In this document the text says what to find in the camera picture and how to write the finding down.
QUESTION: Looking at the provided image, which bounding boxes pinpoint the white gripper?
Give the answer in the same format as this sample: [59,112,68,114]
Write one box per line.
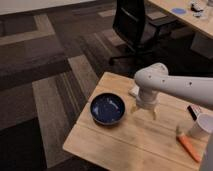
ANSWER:
[131,88,157,120]

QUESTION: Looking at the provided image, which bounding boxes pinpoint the dark blue ceramic bowl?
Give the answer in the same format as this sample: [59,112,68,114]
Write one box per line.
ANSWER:
[90,93,125,125]

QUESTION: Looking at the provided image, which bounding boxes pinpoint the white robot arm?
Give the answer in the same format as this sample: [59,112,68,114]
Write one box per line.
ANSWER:
[129,63,213,171]

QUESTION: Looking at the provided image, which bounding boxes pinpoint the small white object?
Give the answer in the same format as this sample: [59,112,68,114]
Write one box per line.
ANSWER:
[129,85,139,97]

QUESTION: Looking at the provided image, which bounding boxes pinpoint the black rectangular device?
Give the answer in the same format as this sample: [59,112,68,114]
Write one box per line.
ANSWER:
[187,104,202,120]

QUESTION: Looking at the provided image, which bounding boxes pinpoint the orange carrot toy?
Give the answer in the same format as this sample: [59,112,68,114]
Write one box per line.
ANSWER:
[176,132,201,163]

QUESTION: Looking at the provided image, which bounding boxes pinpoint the white paper cup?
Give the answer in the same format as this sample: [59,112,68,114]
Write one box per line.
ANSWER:
[189,114,213,139]

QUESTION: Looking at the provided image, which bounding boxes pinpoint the black office chair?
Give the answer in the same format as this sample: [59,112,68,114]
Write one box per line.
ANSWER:
[109,0,179,66]

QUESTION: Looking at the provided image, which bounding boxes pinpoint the blue round disc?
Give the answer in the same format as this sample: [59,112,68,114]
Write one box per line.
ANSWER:
[171,8,186,14]

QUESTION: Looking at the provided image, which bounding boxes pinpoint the light wooden desk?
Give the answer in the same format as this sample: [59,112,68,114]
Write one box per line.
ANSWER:
[148,0,213,59]

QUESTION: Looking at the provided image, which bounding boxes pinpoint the small clutter on desk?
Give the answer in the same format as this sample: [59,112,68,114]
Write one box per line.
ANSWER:
[189,1,208,18]

